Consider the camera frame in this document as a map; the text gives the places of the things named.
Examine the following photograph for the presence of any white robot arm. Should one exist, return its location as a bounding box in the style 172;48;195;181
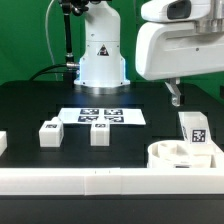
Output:
75;0;224;106

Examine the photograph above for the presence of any black cable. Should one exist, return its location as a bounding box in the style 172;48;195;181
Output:
28;63;80;82

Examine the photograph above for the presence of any white U-shaped obstacle fence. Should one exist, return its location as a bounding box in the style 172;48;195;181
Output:
0;130;224;196

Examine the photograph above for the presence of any white marker tag sheet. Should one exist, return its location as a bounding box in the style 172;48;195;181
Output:
58;108;146;125

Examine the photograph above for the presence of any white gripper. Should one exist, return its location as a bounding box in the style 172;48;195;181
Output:
135;22;224;107

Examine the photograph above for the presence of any white cable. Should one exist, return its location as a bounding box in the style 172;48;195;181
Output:
44;0;59;81

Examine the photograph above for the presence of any white round stool seat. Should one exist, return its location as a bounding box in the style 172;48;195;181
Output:
147;140;214;169

